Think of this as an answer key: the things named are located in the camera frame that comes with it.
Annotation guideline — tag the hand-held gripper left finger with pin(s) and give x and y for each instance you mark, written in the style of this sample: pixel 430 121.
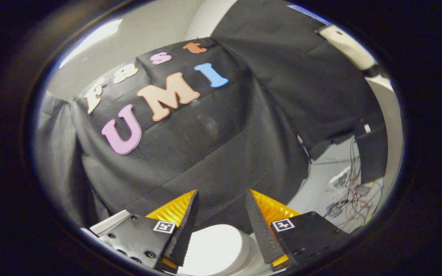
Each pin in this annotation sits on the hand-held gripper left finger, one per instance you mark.
pixel 184 234

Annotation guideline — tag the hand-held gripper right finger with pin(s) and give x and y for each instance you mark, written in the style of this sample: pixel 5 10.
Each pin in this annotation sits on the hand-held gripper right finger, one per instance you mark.
pixel 261 237

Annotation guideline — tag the white toilet lid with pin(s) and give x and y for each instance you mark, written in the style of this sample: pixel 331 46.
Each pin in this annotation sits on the white toilet lid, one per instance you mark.
pixel 215 249

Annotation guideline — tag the white power strip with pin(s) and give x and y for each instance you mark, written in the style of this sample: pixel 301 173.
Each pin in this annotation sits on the white power strip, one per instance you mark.
pixel 340 179

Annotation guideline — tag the white toilet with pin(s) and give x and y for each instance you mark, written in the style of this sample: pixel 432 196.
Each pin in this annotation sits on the white toilet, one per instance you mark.
pixel 109 222

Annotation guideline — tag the white padded pole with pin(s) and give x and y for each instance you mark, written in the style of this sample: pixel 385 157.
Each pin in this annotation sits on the white padded pole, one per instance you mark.
pixel 349 44

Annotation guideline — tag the black backdrop cloth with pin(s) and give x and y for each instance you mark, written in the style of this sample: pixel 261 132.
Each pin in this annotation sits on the black backdrop cloth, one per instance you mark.
pixel 213 153

